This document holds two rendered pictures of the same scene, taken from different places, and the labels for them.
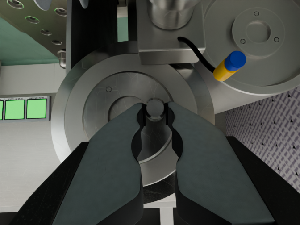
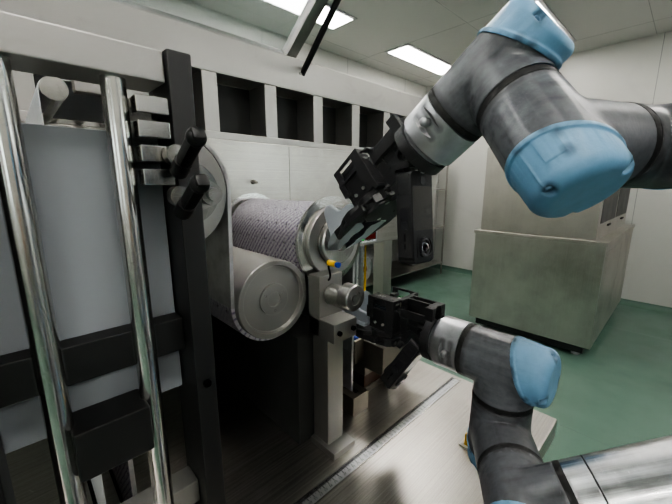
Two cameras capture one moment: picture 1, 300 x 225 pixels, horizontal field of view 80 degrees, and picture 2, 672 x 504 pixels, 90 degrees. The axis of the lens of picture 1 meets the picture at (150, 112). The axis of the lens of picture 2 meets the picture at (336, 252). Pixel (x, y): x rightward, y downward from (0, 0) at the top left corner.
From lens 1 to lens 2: 45 cm
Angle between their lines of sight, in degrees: 42
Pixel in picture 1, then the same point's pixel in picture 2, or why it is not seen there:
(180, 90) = (315, 257)
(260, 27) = (271, 303)
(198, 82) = (303, 263)
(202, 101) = (302, 253)
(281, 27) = (262, 304)
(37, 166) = (329, 185)
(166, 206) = (213, 132)
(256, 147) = not seen: hidden behind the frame
